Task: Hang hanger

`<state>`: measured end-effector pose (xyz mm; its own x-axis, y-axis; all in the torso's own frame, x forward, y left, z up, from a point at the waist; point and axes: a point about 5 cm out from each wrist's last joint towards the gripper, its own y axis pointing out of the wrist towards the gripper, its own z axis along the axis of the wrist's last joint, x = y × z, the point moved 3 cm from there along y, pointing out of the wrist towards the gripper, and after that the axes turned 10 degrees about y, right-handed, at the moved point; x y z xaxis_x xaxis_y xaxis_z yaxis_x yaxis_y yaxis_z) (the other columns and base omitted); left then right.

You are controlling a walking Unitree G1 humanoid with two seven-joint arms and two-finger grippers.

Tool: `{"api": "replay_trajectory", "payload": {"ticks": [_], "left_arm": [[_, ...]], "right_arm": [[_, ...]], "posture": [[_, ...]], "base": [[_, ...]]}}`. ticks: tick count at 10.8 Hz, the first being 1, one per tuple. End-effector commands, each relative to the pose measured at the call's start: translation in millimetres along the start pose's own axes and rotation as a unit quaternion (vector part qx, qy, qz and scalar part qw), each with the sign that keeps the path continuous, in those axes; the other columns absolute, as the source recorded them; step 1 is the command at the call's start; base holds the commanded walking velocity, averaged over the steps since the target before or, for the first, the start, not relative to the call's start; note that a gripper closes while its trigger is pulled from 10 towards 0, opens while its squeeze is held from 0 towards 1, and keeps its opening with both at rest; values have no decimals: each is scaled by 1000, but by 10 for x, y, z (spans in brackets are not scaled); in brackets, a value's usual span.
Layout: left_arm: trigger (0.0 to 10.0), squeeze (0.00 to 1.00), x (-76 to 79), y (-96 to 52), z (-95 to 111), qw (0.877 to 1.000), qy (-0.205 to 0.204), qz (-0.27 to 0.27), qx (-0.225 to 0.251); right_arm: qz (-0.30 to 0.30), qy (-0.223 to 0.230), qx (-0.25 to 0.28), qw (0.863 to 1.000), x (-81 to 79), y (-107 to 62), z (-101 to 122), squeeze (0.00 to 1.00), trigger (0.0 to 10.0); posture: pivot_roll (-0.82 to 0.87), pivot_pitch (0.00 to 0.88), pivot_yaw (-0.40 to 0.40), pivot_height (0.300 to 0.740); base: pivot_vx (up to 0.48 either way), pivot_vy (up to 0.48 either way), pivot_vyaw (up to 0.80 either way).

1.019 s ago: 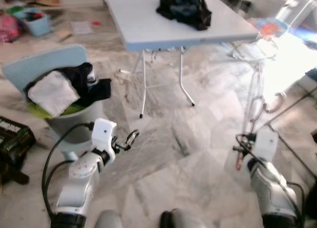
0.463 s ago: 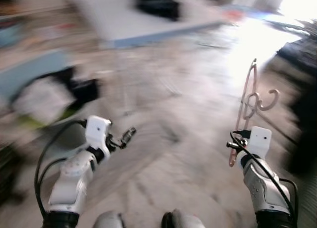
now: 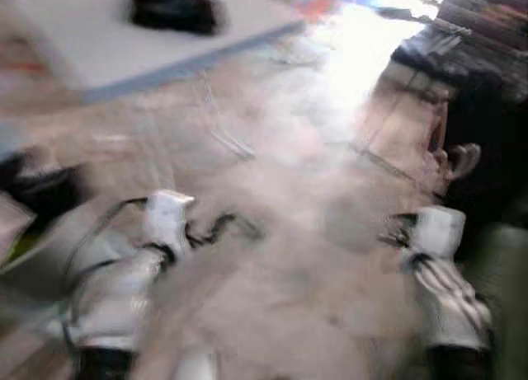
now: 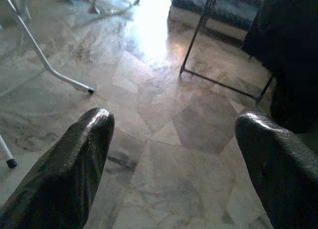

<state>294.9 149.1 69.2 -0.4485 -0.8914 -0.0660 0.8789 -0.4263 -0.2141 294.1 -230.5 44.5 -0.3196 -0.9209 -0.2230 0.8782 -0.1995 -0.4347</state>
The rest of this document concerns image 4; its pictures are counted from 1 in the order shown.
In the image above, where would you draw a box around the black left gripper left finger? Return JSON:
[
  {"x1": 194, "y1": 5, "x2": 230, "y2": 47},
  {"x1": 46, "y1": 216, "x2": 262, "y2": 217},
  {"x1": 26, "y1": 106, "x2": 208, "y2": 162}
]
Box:
[{"x1": 0, "y1": 107, "x2": 116, "y2": 229}]

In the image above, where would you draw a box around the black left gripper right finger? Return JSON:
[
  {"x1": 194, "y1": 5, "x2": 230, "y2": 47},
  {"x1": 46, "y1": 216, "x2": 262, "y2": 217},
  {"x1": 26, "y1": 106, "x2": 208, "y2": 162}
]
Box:
[{"x1": 234, "y1": 111, "x2": 318, "y2": 229}]

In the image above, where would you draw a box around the black garment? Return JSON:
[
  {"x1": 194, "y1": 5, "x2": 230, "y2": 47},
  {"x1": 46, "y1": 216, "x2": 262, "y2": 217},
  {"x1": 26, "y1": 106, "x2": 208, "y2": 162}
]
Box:
[{"x1": 241, "y1": 0, "x2": 318, "y2": 135}]

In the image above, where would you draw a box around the white folding table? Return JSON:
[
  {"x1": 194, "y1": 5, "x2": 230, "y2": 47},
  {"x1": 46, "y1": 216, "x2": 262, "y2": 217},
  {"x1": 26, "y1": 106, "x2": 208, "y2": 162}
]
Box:
[{"x1": 0, "y1": 0, "x2": 95, "y2": 169}]

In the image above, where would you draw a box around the black metal drying rack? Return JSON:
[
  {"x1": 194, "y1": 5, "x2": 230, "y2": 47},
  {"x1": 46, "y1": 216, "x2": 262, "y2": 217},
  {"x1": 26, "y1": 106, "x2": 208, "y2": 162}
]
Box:
[{"x1": 179, "y1": 0, "x2": 275, "y2": 105}]

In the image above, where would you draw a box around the colourful baby bouncer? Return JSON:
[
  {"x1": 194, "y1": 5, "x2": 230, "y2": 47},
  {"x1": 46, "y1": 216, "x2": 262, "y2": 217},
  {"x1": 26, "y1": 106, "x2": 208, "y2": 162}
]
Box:
[{"x1": 56, "y1": 0, "x2": 140, "y2": 17}]

